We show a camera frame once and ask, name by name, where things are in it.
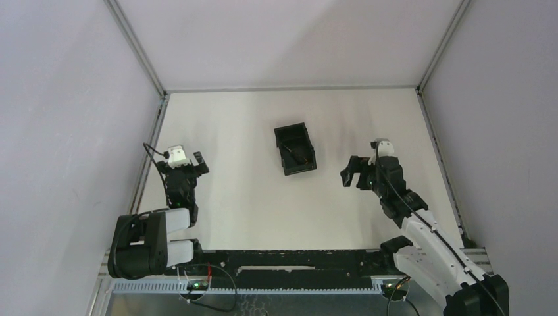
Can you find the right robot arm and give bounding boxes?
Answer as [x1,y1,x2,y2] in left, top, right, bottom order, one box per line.
[340,155,510,315]

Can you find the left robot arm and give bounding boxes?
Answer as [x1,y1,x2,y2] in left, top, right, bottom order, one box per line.
[107,151,209,280]

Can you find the black plastic bin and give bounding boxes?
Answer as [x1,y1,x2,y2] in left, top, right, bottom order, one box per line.
[274,122,317,176]

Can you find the left green lit circuit board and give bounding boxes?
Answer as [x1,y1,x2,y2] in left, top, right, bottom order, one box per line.
[187,280,210,292]

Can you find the right lit circuit board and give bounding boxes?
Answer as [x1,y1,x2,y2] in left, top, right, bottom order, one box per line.
[381,281,409,295]

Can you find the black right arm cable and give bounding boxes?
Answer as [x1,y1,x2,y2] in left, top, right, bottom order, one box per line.
[371,142,507,316]

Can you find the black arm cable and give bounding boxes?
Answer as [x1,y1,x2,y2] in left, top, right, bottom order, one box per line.
[142,142,172,206]
[371,142,507,316]

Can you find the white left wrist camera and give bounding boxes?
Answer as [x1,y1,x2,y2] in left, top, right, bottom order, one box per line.
[167,145,192,169]

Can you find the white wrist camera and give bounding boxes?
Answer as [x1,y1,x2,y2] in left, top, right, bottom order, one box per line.
[368,138,395,165]
[167,145,192,169]

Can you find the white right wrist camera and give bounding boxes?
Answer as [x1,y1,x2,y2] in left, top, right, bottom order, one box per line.
[368,138,395,165]

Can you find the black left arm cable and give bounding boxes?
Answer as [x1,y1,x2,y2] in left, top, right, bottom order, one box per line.
[142,142,172,206]

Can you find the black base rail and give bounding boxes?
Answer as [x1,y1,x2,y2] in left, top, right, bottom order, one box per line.
[165,249,396,288]

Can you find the grey slotted cable duct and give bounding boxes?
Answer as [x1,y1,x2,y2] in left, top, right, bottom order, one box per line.
[113,278,382,294]

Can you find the black looped base cable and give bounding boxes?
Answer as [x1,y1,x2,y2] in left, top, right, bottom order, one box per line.
[176,263,238,313]

